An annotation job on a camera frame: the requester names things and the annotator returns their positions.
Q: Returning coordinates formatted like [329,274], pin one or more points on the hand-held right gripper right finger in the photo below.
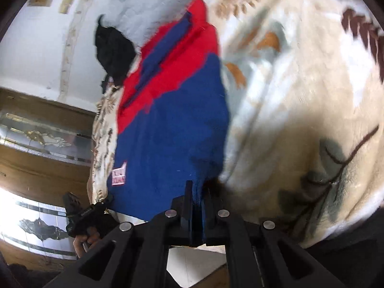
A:
[208,216]

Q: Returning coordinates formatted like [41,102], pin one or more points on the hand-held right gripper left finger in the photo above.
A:
[188,213]

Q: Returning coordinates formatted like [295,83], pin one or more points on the red and blue sweater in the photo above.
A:
[180,111]

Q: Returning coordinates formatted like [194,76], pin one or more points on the person's left hand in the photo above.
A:
[87,240]

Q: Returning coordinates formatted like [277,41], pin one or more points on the wooden door with glass panels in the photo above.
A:
[36,162]

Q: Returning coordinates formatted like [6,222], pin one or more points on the leaf print fleece blanket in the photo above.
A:
[300,96]

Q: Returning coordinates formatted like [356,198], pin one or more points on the black cloth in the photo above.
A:
[114,48]

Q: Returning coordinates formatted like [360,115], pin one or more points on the grey quilted pillow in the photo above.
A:
[150,6]

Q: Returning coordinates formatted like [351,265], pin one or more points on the small beige wall plate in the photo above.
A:
[67,3]

